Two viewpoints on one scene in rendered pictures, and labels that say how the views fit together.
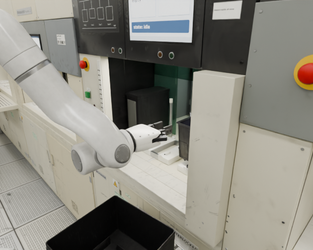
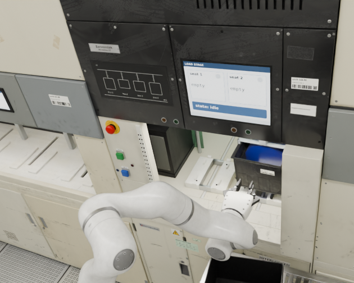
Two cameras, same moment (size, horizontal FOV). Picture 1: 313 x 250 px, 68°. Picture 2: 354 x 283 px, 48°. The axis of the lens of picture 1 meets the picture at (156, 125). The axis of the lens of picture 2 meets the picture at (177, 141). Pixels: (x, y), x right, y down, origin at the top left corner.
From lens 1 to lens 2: 0.92 m
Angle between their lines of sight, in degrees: 21
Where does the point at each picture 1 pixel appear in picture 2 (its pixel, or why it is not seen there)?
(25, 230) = not seen: outside the picture
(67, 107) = (212, 224)
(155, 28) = (226, 110)
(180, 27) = (256, 113)
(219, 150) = (311, 201)
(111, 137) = (248, 232)
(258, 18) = (331, 119)
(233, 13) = (309, 112)
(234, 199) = (321, 225)
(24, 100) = not seen: outside the picture
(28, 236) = not seen: outside the picture
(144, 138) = (247, 209)
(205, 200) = (300, 233)
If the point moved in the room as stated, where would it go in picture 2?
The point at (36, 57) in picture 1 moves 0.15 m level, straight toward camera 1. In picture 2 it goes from (189, 204) to (234, 228)
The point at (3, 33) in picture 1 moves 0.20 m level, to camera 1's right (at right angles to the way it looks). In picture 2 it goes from (174, 203) to (241, 176)
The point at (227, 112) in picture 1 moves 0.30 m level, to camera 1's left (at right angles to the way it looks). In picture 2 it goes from (316, 179) to (234, 214)
